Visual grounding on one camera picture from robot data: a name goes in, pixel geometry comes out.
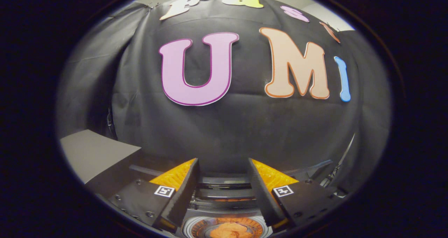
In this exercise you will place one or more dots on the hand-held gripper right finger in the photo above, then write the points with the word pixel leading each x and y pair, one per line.
pixel 264 196

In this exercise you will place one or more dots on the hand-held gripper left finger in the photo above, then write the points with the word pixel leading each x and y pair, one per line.
pixel 183 196

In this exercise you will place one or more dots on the orange shirt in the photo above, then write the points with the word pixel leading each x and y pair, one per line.
pixel 231 231

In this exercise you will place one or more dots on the black light stand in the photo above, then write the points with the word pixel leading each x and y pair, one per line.
pixel 330 175

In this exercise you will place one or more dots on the black backdrop cloth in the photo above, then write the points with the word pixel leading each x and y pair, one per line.
pixel 227 133

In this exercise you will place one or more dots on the backdrop stand pole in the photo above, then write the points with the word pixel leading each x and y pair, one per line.
pixel 110 120

